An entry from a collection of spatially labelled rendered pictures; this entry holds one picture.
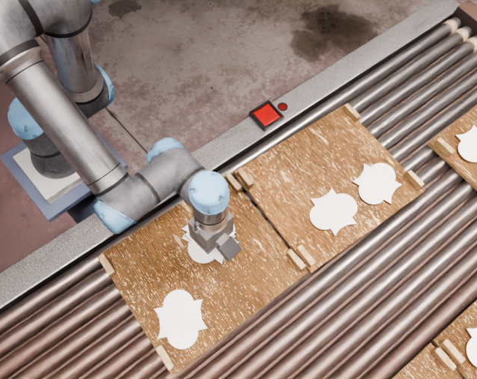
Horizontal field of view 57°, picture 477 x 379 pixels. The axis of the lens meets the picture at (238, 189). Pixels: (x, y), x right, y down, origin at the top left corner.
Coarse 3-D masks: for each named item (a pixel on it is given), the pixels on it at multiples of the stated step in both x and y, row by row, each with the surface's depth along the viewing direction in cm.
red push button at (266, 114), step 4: (268, 104) 135; (260, 108) 134; (264, 108) 134; (268, 108) 134; (272, 108) 134; (256, 112) 133; (260, 112) 133; (264, 112) 133; (268, 112) 133; (272, 112) 133; (256, 116) 133; (260, 116) 133; (264, 116) 133; (268, 116) 133; (272, 116) 133; (276, 116) 133; (260, 120) 132; (264, 120) 132; (268, 120) 132; (272, 120) 132; (264, 124) 132; (268, 124) 132
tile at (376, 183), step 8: (368, 168) 125; (376, 168) 125; (384, 168) 125; (392, 168) 125; (360, 176) 124; (368, 176) 124; (376, 176) 124; (384, 176) 124; (392, 176) 124; (360, 184) 122; (368, 184) 123; (376, 184) 123; (384, 184) 123; (392, 184) 123; (400, 184) 123; (360, 192) 121; (368, 192) 122; (376, 192) 122; (384, 192) 122; (392, 192) 122; (368, 200) 120; (376, 200) 121; (384, 200) 121
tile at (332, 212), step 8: (312, 200) 120; (320, 200) 120; (328, 200) 120; (336, 200) 120; (344, 200) 120; (352, 200) 120; (312, 208) 119; (320, 208) 119; (328, 208) 119; (336, 208) 119; (344, 208) 119; (352, 208) 119; (312, 216) 118; (320, 216) 118; (328, 216) 118; (336, 216) 118; (344, 216) 118; (352, 216) 118; (312, 224) 117; (320, 224) 117; (328, 224) 117; (336, 224) 117; (344, 224) 117; (352, 224) 118; (336, 232) 116
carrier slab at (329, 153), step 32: (320, 128) 131; (352, 128) 131; (256, 160) 126; (288, 160) 126; (320, 160) 126; (352, 160) 127; (384, 160) 127; (256, 192) 121; (288, 192) 122; (320, 192) 122; (352, 192) 122; (416, 192) 123; (288, 224) 118; (320, 256) 114
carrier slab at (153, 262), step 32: (160, 224) 116; (256, 224) 117; (128, 256) 113; (160, 256) 113; (256, 256) 114; (128, 288) 109; (160, 288) 109; (192, 288) 110; (224, 288) 110; (256, 288) 110; (224, 320) 107; (192, 352) 103
